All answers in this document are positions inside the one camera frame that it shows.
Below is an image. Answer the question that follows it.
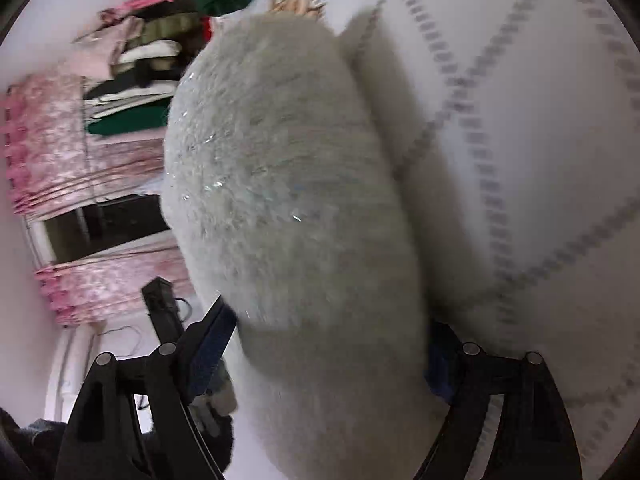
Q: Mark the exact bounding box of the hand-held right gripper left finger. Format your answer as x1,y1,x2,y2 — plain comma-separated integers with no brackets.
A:
54,296,238,480

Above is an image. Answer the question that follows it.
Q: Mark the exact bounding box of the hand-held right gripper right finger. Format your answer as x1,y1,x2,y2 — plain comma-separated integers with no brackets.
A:
412,320,583,480

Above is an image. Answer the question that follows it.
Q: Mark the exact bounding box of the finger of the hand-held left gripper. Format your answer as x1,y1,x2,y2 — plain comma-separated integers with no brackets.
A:
141,276,187,347

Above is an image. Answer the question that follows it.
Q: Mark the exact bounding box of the white fluffy sweater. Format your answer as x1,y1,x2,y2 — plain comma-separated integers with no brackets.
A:
159,7,501,480

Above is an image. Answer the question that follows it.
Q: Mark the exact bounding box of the pile of folded clothes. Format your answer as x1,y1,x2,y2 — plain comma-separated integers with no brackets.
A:
74,0,217,139

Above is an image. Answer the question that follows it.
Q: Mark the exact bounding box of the person's left hand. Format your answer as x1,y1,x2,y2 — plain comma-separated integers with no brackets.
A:
189,356,239,434

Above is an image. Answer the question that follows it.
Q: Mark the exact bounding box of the dark window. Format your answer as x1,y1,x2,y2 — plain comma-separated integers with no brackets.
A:
42,192,176,267

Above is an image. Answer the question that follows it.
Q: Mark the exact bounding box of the dark clothing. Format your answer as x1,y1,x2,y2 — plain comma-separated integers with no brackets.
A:
0,406,69,480

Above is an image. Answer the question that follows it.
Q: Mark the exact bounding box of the pink curtain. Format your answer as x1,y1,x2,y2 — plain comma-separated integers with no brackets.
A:
0,71,202,329

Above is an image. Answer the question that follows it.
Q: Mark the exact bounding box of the white diamond-patterned blanket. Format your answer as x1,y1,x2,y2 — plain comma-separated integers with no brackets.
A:
267,0,640,480

